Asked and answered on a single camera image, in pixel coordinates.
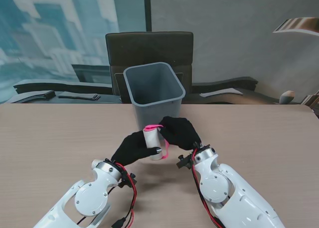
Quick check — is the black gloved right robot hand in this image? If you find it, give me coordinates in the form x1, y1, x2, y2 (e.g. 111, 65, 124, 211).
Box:
159, 115, 202, 151

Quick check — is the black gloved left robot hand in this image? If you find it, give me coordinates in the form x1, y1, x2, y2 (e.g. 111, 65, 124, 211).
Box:
111, 130, 162, 168

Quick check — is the white lint roll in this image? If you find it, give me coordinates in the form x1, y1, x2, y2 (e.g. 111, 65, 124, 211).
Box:
143, 127, 166, 161

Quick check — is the grey plastic waste bin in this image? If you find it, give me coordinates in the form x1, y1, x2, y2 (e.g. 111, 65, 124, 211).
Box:
123, 61, 186, 133

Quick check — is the light grey sheet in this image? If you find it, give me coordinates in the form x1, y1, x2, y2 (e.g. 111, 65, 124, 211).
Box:
199, 88, 244, 98

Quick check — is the black curved board stack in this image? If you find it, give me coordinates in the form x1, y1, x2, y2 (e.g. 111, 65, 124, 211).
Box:
191, 76, 259, 94
12, 79, 113, 95

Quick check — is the dark grey sheet stack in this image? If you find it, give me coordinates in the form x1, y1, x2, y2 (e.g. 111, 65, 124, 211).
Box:
57, 93, 102, 101

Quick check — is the dark grey back table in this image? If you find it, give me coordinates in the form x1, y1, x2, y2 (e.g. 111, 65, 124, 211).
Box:
4, 87, 304, 105

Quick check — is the dark brown office chair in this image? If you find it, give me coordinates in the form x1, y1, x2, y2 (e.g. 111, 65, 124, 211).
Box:
105, 31, 194, 104

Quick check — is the grey rounded object brown top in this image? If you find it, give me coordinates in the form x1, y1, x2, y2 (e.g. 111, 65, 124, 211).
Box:
279, 90, 296, 105

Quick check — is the small wooden furniture piece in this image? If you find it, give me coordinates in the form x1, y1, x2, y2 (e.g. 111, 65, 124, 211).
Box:
300, 90, 319, 107

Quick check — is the curved wooden panel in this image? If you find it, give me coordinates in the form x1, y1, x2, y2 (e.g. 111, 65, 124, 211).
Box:
272, 17, 319, 37

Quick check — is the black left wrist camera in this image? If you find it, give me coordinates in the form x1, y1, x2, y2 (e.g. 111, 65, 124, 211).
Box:
119, 172, 138, 189

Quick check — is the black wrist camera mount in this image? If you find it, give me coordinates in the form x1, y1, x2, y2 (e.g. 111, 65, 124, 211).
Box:
176, 155, 194, 169

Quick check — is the red black left arm cable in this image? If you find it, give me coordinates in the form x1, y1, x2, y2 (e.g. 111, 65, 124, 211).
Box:
76, 163, 139, 228

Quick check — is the red black arm cable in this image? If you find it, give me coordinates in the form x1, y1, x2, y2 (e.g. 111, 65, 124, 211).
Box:
76, 163, 139, 228
190, 152, 225, 228

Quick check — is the red black right arm cable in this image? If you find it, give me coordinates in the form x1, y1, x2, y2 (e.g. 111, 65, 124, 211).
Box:
190, 152, 225, 228

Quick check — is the black vertical window frame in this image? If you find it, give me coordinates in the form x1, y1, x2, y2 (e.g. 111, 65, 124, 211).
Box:
144, 0, 152, 32

